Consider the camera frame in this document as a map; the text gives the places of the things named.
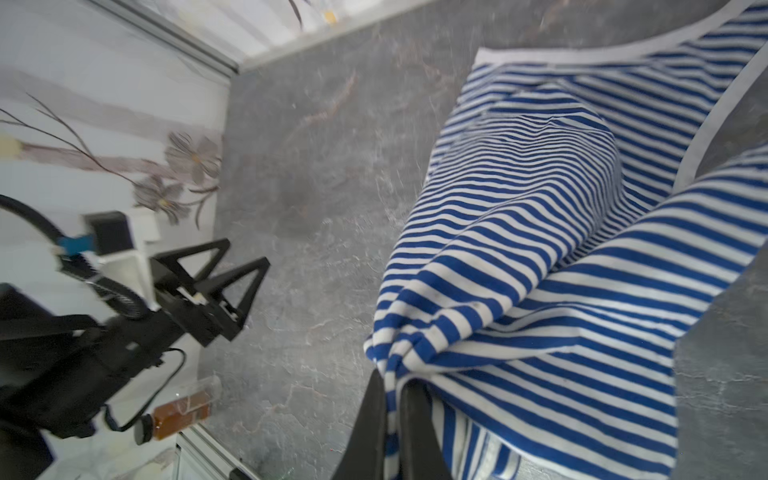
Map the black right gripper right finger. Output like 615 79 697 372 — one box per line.
398 381 451 480

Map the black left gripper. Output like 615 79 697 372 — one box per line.
150 239 271 347

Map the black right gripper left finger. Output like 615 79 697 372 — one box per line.
332 370 387 480

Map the blue white striped tank top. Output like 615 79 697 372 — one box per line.
364 1 767 479

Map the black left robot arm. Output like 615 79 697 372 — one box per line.
1 239 270 479

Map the amber spice jar black lid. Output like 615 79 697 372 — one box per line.
133 391 213 445

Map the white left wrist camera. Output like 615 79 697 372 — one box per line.
57 209 163 301

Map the aluminium mounting rail frame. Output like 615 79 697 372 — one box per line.
172 425 259 480

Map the black corrugated cable conduit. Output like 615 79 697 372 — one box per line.
0 193 67 247

